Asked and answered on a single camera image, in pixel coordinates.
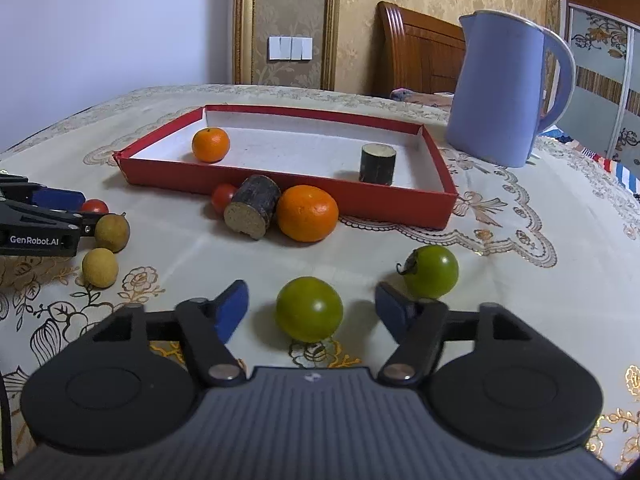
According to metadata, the green tomato with stem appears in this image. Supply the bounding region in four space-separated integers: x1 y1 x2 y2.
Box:
396 245 459 299

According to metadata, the red cherry tomato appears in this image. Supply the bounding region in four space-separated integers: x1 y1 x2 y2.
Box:
80 198 110 214
210 183 238 216

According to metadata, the yellow longan fruit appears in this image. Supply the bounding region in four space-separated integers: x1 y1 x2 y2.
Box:
82 248 119 289

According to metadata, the brown longan fruit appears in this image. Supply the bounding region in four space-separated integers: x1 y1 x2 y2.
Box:
94 214 130 254

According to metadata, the orange mandarin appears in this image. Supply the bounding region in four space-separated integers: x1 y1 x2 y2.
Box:
276 185 340 243
191 128 230 164

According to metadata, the red cardboard tray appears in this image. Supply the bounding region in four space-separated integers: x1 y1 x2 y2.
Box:
114 104 458 230

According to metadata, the pink crumpled blanket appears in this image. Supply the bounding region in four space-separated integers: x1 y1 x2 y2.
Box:
390 88 454 110

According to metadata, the blue electric kettle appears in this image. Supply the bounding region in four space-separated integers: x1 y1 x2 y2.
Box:
446 10 576 168

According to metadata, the striped colourful bedding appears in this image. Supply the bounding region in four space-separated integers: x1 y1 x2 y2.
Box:
542 127 640 200

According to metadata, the wooden bed headboard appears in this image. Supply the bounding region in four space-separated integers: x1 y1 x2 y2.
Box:
372 1 465 96

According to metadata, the sliding door wardrobe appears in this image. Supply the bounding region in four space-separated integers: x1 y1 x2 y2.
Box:
559 0 639 171

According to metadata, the white wall switch panel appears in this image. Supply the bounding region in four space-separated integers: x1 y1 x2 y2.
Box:
268 36 314 62

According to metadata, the gold picture frame moulding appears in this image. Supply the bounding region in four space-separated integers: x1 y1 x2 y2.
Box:
231 0 340 90

